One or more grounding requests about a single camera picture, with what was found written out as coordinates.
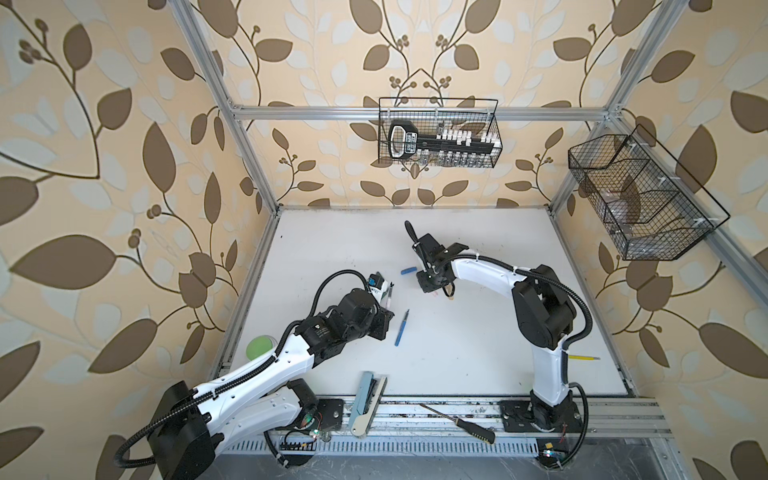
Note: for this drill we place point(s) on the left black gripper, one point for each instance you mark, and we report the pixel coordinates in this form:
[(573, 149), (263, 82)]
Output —
[(383, 322)]

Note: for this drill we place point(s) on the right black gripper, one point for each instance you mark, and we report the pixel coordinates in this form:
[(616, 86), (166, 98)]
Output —
[(425, 286)]

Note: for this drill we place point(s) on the green pen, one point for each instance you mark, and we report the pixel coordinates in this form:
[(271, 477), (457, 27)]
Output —
[(389, 295)]

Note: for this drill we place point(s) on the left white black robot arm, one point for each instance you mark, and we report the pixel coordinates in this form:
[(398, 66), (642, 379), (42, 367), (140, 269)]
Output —
[(192, 426)]

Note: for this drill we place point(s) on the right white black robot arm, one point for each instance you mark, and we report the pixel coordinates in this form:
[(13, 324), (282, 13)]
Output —
[(549, 314)]

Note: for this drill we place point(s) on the blue pen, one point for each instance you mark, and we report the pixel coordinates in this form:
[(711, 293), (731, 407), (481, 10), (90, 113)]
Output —
[(402, 328)]

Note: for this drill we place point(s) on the light blue stapler tool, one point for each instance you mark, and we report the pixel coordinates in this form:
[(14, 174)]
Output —
[(365, 404)]

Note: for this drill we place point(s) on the green round button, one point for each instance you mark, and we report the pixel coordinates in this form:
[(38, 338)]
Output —
[(259, 346)]

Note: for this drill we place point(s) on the black socket tool set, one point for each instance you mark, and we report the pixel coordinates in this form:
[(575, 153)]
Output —
[(404, 141)]

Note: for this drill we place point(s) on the yellow hex key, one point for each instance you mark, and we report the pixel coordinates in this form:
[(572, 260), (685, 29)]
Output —
[(583, 358)]

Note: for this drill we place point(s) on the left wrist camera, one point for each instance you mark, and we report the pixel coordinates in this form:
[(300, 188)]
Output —
[(379, 286)]

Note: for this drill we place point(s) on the center black wire basket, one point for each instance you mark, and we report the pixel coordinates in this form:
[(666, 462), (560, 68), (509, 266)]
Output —
[(471, 113)]

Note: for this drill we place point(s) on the black wire basket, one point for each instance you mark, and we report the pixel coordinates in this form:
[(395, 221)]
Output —
[(652, 206), (471, 113)]

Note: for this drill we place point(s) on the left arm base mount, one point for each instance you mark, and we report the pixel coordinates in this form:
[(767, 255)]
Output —
[(300, 440)]

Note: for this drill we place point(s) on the black handled screwdriver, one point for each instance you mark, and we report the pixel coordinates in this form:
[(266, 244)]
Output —
[(481, 433)]

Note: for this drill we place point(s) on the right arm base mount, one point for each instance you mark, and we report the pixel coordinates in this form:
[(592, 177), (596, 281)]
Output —
[(568, 422)]

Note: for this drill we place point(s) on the right black wire basket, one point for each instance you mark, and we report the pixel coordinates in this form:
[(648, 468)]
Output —
[(652, 206)]

